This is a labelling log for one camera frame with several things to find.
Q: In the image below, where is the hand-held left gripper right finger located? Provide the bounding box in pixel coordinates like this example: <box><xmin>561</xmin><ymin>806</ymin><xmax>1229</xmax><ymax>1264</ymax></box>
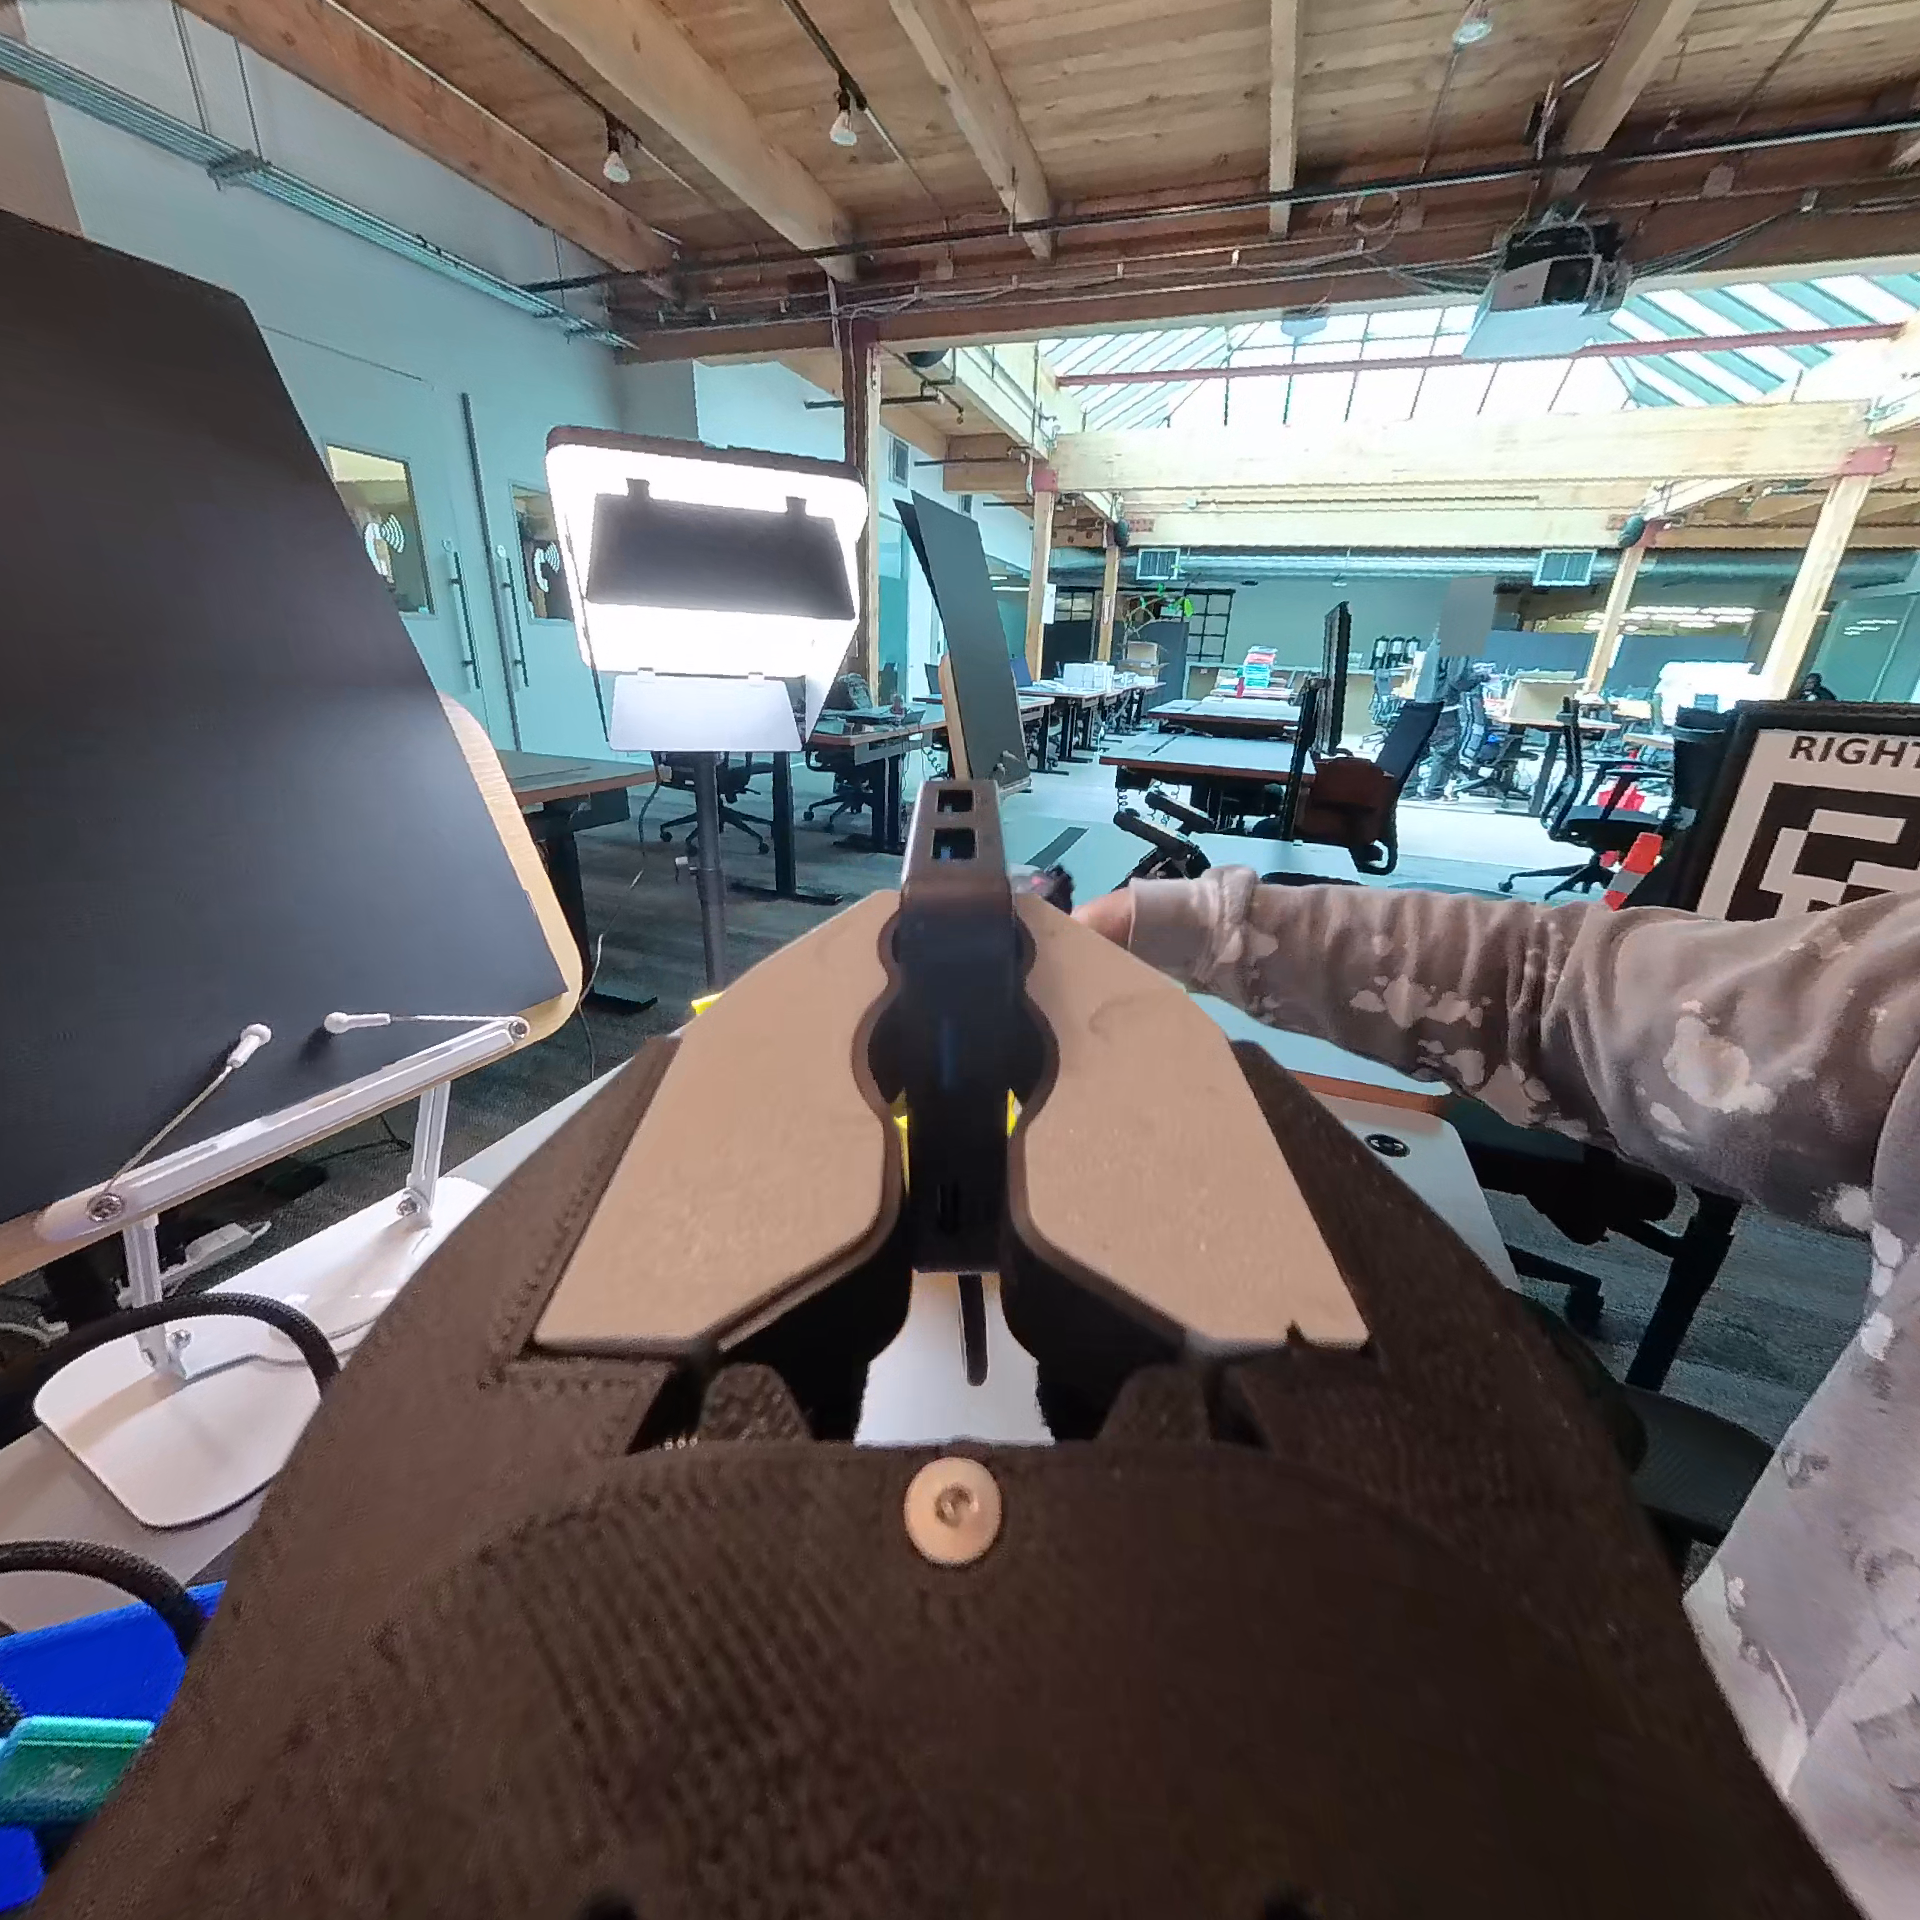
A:
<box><xmin>1003</xmin><ymin>898</ymin><xmax>1370</xmax><ymax>1430</ymax></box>

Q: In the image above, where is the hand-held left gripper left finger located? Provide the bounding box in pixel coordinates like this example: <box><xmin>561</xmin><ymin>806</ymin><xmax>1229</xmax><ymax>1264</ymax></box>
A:
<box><xmin>531</xmin><ymin>887</ymin><xmax>917</xmax><ymax>1439</ymax></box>

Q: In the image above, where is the grey usb hub adapter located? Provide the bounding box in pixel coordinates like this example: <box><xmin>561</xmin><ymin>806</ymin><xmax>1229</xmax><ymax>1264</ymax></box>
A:
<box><xmin>876</xmin><ymin>776</ymin><xmax>1058</xmax><ymax>1274</ymax></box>

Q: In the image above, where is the blue plastic bin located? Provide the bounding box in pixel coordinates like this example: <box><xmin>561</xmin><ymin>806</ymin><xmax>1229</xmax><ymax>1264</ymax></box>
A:
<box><xmin>0</xmin><ymin>1597</ymin><xmax>229</xmax><ymax>1878</ymax></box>

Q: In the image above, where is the black braided hdmi cable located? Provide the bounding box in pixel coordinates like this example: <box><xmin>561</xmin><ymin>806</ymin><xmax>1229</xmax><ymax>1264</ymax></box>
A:
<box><xmin>0</xmin><ymin>1289</ymin><xmax>344</xmax><ymax>1829</ymax></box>

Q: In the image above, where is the person's right forearm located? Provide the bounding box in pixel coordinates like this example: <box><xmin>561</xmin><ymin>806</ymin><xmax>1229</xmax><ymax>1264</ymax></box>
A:
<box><xmin>1128</xmin><ymin>864</ymin><xmax>1920</xmax><ymax>1238</ymax></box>

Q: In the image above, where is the wooden office desk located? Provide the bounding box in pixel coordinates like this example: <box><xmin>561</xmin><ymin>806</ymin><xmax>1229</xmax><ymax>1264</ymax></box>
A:
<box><xmin>493</xmin><ymin>748</ymin><xmax>666</xmax><ymax>1008</ymax></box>
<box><xmin>1099</xmin><ymin>731</ymin><xmax>1327</xmax><ymax>845</ymax></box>

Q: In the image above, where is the yellow plastic bin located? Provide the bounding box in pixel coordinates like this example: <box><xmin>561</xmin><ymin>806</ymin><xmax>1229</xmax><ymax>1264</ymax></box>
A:
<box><xmin>686</xmin><ymin>983</ymin><xmax>1030</xmax><ymax>1148</ymax></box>

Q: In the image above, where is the brown office chair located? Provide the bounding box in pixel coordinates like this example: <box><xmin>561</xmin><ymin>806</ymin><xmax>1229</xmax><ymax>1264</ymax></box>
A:
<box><xmin>1294</xmin><ymin>756</ymin><xmax>1409</xmax><ymax>875</ymax></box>

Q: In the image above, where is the black board with wooden edge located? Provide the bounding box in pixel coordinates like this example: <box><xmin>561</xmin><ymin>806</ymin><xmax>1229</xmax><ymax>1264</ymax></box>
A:
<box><xmin>897</xmin><ymin>492</ymin><xmax>1043</xmax><ymax>797</ymax></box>
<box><xmin>0</xmin><ymin>207</ymin><xmax>586</xmax><ymax>1226</ymax></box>

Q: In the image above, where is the black office chair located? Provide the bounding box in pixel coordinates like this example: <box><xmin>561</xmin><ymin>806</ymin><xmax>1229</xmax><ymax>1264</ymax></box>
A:
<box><xmin>1464</xmin><ymin>1109</ymin><xmax>1779</xmax><ymax>1561</ymax></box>
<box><xmin>655</xmin><ymin>748</ymin><xmax>778</xmax><ymax>860</ymax></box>

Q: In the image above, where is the led panel light on stand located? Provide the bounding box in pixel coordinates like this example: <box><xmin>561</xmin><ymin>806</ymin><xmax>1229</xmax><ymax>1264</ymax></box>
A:
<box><xmin>542</xmin><ymin>425</ymin><xmax>872</xmax><ymax>994</ymax></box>

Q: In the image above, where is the white board stand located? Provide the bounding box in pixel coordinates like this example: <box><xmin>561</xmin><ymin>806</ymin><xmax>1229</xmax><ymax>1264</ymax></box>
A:
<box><xmin>30</xmin><ymin>1014</ymin><xmax>536</xmax><ymax>1527</ymax></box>

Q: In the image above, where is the black framed marker sign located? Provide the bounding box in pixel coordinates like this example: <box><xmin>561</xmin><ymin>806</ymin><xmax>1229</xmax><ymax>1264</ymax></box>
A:
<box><xmin>1696</xmin><ymin>701</ymin><xmax>1920</xmax><ymax>920</ymax></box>

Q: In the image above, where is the ceiling projector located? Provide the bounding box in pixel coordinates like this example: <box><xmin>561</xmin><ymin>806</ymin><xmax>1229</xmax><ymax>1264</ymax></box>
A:
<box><xmin>1464</xmin><ymin>221</ymin><xmax>1633</xmax><ymax>367</ymax></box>

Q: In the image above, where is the person's patterned sweatshirt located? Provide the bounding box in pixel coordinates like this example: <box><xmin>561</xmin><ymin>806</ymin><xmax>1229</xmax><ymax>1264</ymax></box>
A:
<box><xmin>1684</xmin><ymin>1187</ymin><xmax>1920</xmax><ymax>1920</ymax></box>

